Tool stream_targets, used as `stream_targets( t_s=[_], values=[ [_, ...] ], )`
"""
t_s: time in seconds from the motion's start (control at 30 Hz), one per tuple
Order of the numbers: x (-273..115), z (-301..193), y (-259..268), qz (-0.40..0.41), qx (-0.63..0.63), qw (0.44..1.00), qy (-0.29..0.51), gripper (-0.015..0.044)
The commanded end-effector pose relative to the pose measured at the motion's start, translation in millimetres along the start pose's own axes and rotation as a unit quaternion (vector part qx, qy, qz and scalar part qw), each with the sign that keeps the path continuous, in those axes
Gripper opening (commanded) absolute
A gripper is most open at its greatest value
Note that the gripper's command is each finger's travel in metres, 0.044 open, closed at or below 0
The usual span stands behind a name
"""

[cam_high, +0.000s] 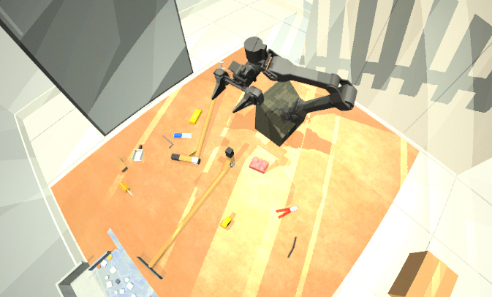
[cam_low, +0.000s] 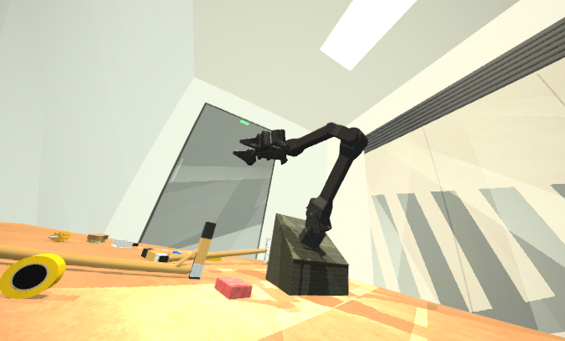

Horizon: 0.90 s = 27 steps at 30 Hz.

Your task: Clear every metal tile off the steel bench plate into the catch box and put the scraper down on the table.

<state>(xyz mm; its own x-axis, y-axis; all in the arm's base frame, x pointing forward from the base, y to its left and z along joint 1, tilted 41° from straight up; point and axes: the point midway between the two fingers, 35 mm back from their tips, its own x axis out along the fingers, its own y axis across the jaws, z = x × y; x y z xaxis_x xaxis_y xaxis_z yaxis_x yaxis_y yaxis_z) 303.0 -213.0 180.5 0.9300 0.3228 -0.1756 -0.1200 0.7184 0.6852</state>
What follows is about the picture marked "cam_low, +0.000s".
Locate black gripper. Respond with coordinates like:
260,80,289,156
233,131,276,165

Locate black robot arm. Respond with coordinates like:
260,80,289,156
264,122,369,252

